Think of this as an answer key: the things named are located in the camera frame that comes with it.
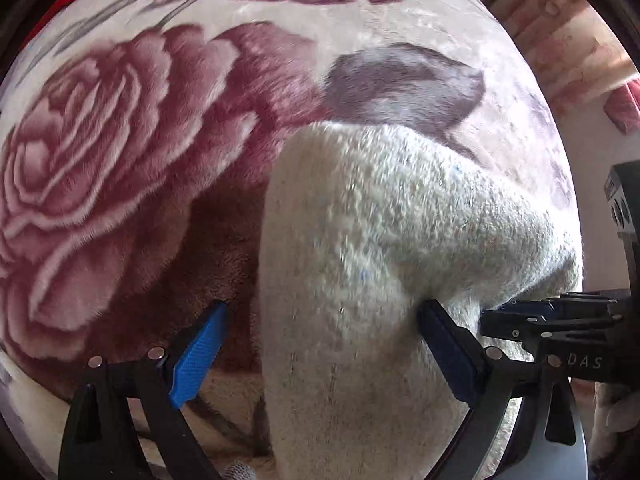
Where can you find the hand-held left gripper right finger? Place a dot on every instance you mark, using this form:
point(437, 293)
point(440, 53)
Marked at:
point(450, 350)

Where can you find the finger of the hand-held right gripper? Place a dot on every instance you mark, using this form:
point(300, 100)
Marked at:
point(515, 322)
point(580, 304)

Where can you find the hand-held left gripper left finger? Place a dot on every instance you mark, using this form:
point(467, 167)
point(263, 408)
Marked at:
point(197, 355)

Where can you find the cream fuzzy sweater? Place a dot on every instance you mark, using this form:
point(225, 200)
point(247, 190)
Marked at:
point(375, 260)

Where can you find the person's right hand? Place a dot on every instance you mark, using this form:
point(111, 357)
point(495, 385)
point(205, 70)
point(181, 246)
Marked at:
point(617, 420)

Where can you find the person's left hand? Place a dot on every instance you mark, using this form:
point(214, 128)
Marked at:
point(236, 472)

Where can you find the pink cloth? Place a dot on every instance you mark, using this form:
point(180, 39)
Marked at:
point(624, 107)

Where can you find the floral plush blanket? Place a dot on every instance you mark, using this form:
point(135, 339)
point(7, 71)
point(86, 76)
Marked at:
point(125, 160)

